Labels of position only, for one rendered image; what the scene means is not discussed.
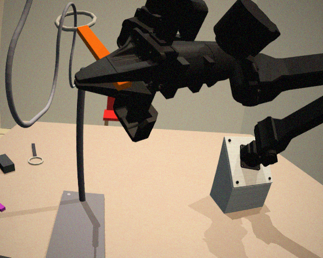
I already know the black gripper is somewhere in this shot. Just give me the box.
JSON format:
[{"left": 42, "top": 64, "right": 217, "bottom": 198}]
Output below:
[{"left": 74, "top": 0, "right": 215, "bottom": 142}]

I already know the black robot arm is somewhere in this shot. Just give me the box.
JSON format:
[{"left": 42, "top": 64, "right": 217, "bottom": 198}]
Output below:
[{"left": 117, "top": 0, "right": 323, "bottom": 170}]

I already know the grey ring with orange handle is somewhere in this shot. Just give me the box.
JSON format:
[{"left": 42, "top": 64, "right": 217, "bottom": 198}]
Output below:
[{"left": 55, "top": 11, "right": 132, "bottom": 91}]

